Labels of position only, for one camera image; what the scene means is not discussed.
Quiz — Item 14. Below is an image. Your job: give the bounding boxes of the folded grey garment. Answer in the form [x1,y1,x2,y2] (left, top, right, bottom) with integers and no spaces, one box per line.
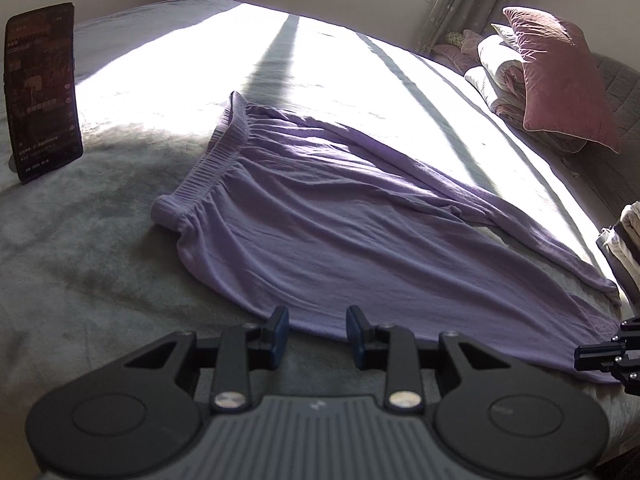
[596,230,617,263]

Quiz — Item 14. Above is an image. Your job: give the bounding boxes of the black smartphone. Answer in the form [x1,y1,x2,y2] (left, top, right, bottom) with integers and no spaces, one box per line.
[4,2,85,184]

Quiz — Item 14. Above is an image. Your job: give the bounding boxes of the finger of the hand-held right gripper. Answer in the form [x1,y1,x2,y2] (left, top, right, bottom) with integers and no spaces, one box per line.
[617,316,640,344]
[574,340,640,397]

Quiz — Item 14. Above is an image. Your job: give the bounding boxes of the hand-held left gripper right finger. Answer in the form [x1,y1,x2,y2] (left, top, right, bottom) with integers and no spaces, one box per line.
[346,306,512,412]

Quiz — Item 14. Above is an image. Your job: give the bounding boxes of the white pillow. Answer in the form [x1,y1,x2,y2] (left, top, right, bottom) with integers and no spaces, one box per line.
[490,22,522,52]

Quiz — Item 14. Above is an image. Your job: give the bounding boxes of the purple pants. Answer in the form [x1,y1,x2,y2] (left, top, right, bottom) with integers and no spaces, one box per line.
[151,91,623,385]

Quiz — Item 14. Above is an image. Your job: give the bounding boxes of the bed with grey cover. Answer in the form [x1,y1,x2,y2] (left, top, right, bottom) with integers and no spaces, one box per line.
[0,0,640,480]

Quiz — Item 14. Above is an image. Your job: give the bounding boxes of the small pink pillow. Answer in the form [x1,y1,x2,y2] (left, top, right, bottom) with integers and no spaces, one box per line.
[432,30,485,74]

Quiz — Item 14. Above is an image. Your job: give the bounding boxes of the folded cream white garment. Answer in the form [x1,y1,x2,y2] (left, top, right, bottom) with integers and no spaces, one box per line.
[620,201,640,241]

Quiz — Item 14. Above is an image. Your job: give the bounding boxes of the patterned curtain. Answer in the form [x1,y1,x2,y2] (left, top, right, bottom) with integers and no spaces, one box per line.
[415,0,517,55]

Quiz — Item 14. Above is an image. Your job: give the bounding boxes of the maroon pillow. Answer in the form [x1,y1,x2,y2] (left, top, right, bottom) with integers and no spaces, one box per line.
[501,6,623,154]

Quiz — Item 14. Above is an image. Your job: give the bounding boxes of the folded pale quilt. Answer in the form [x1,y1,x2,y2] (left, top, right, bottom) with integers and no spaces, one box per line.
[464,35,588,154]

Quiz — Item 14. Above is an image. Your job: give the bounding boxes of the grey quilted headboard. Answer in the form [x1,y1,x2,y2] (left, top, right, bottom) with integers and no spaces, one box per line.
[565,52,640,211]

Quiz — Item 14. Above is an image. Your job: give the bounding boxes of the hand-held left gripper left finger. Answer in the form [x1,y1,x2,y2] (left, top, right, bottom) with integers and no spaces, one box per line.
[122,306,291,414]

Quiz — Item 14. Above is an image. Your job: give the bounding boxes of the folded black garment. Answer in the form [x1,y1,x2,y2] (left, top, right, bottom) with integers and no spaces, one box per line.
[611,221,640,263]

